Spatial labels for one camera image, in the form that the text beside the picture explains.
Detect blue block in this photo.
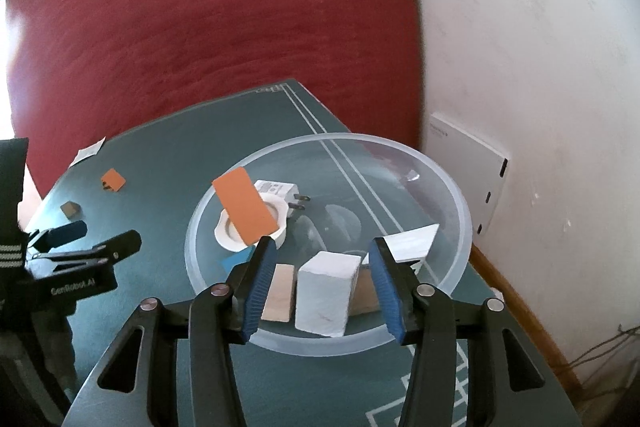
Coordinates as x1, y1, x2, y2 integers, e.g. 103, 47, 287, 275
220, 253, 253, 279

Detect large orange striped wedge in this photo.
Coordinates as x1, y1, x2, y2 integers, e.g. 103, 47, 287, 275
211, 166, 279, 248

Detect beige cardboard wedge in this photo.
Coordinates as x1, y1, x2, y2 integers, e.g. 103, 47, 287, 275
260, 263, 296, 324

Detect white striped wedge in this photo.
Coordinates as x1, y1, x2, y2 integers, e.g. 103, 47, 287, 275
361, 223, 441, 278

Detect white charger plug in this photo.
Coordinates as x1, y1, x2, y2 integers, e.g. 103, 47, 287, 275
253, 179, 311, 212

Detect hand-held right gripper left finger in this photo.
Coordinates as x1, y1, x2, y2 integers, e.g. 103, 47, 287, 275
60, 237, 278, 427

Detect white rectangular block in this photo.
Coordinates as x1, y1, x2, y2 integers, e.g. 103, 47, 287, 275
295, 250, 362, 339

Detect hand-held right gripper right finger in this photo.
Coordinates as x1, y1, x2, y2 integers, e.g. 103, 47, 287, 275
369, 237, 586, 427

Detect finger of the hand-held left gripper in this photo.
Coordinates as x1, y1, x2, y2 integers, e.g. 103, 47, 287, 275
30, 229, 143, 275
29, 221, 89, 254

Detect brown wooden block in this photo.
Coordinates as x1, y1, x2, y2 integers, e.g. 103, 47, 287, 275
350, 264, 388, 318

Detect white plate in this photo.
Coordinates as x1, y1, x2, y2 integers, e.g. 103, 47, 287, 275
214, 194, 290, 252

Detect thin wires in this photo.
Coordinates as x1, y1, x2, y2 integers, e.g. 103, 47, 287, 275
565, 324, 640, 388

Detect small orange striped wedge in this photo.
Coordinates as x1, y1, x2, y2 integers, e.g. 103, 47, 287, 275
100, 168, 127, 194

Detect white paper slip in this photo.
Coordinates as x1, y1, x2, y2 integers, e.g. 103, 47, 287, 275
68, 136, 107, 168

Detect white board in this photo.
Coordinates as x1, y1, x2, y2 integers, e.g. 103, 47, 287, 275
427, 111, 510, 238

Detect red cloth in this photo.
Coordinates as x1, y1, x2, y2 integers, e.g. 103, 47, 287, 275
0, 0, 426, 202

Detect clear plastic bowl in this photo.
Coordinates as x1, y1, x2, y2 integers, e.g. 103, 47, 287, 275
185, 133, 473, 359

